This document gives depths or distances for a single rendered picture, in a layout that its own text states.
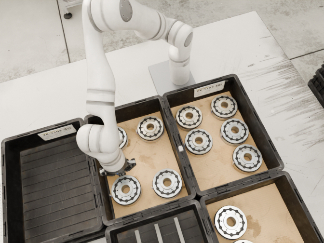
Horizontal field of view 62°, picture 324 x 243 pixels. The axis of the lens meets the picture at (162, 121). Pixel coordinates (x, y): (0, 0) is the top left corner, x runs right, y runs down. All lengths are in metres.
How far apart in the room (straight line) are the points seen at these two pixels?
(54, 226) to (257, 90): 1.01
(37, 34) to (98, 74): 2.18
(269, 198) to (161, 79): 0.70
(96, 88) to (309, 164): 0.91
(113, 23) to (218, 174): 0.62
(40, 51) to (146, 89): 1.54
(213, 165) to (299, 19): 2.02
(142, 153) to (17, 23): 2.26
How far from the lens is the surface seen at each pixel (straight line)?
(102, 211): 0.90
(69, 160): 1.09
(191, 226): 0.96
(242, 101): 1.06
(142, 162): 1.01
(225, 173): 1.01
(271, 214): 1.01
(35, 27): 2.90
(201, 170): 1.00
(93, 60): 0.68
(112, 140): 0.66
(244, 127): 1.05
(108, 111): 0.66
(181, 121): 1.04
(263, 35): 1.57
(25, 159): 1.17
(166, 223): 0.96
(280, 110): 1.32
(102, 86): 0.66
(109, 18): 0.67
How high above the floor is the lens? 1.79
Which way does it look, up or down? 63 degrees down
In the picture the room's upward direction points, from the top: 7 degrees counter-clockwise
